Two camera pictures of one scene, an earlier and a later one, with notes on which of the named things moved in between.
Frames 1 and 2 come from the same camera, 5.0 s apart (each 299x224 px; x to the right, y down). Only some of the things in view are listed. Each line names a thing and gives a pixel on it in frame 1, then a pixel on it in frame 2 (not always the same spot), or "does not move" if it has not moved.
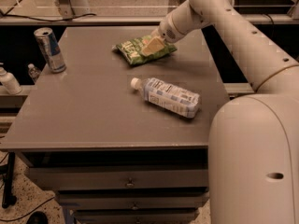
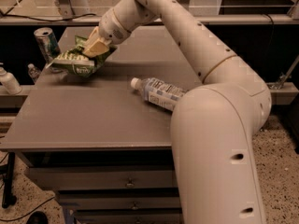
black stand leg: [8, 200] does not move
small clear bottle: [34, 72] does not move
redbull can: [50, 49] does not move
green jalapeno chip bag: [133, 52] to [77, 63]
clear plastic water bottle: [166, 96] does not move
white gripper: [166, 32] to [111, 31]
